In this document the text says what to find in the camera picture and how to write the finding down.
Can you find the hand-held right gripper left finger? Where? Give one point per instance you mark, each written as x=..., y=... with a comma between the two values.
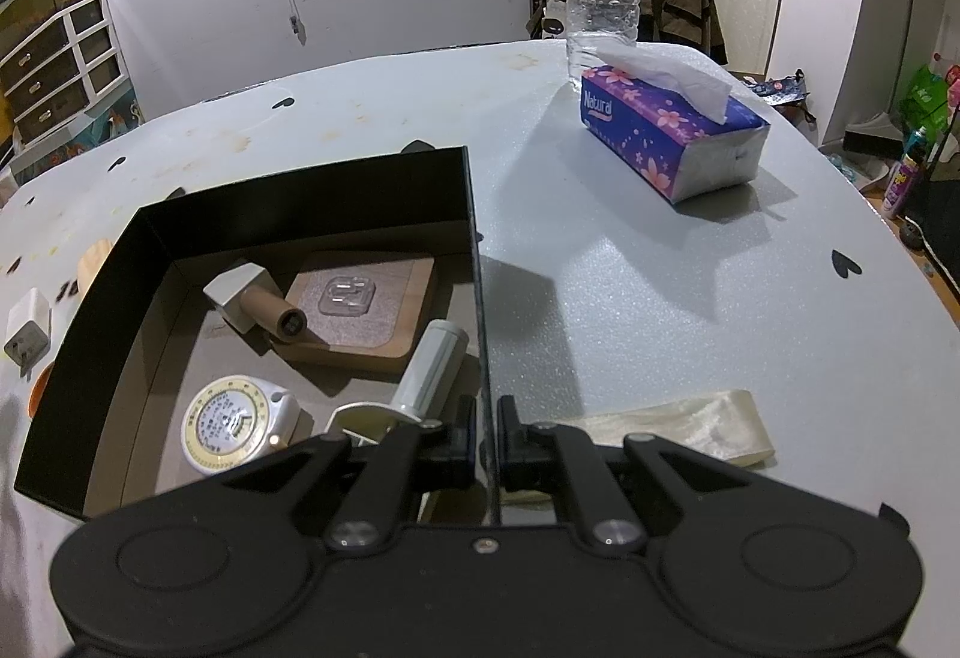
x=442, y=455

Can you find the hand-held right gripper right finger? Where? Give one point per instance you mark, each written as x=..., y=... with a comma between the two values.
x=525, y=455

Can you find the white plastic holder with tube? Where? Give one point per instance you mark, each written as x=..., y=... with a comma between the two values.
x=431, y=365

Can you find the wooden board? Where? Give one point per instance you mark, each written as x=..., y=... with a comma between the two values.
x=405, y=298

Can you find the round white tape measure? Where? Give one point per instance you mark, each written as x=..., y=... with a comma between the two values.
x=232, y=425

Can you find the black cardboard box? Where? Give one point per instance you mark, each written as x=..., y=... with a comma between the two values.
x=300, y=193

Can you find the cream ribbon strip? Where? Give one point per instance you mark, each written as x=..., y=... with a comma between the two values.
x=675, y=429

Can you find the clear adhesive hook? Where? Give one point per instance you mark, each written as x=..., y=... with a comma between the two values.
x=346, y=296

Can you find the purple floral tissue pack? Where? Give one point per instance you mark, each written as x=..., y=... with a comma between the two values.
x=660, y=137

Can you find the oval wooden box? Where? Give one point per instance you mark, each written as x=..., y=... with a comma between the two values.
x=94, y=260

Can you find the white charger plug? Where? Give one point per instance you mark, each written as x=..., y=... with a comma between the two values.
x=28, y=328

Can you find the purple spray can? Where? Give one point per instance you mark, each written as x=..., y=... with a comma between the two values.
x=904, y=174

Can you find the teal patterned cabinet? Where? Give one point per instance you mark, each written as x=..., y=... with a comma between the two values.
x=82, y=137

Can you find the green plastic bag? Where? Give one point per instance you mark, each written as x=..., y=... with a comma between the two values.
x=926, y=96

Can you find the white drawer unit dark drawers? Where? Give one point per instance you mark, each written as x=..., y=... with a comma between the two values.
x=60, y=73

